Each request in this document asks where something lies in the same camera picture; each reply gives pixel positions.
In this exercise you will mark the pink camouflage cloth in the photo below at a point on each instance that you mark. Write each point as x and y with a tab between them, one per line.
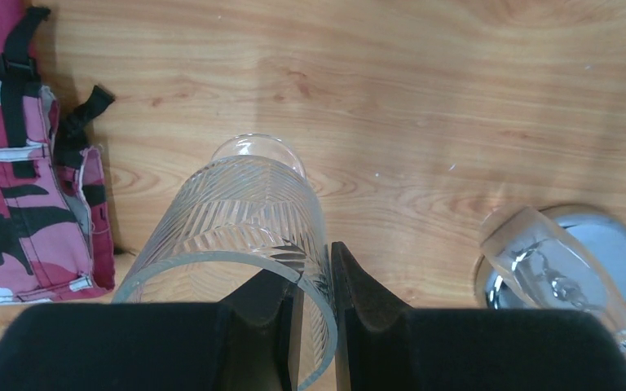
55	230

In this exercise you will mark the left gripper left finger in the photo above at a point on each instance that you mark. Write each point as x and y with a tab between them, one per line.
249	340

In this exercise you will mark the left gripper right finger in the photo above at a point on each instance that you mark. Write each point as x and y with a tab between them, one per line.
386	344

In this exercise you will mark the chrome wine glass rack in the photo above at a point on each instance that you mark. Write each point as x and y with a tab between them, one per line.
561	259

